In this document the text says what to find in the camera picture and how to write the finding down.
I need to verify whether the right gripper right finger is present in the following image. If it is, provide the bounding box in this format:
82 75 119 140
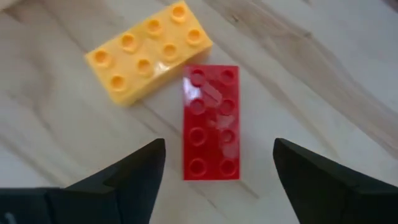
272 138 398 224

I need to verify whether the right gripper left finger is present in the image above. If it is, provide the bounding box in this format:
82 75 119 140
0 138 167 224

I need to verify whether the red toy building block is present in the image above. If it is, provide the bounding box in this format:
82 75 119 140
182 64 241 181

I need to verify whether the yellow toy building block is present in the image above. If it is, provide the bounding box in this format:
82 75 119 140
84 0 214 108

